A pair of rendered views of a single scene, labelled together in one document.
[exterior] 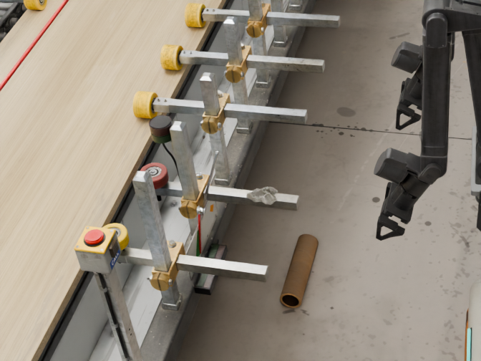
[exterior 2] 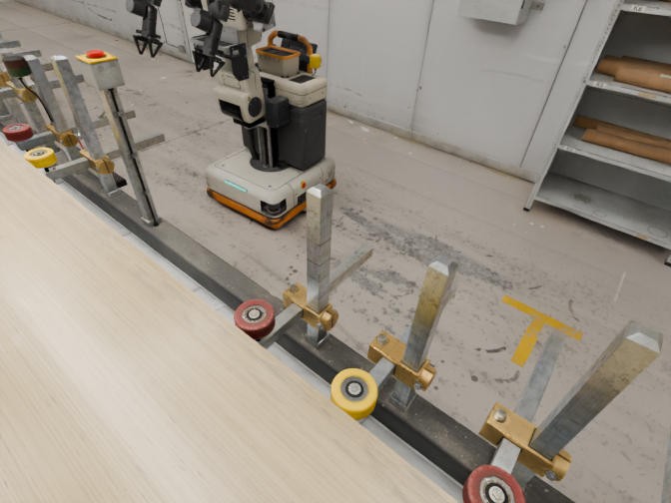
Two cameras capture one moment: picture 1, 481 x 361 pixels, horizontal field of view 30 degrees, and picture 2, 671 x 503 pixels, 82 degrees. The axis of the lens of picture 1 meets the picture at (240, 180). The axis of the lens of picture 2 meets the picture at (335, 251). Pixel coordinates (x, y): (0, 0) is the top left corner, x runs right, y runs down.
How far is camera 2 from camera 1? 1.62 m
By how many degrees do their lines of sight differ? 54
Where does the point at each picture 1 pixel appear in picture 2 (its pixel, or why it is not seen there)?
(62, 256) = (15, 177)
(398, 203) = (213, 46)
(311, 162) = not seen: hidden behind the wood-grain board
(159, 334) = (128, 205)
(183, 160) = (48, 91)
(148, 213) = (77, 96)
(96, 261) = (112, 71)
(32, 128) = not seen: outside the picture
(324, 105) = not seen: hidden behind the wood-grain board
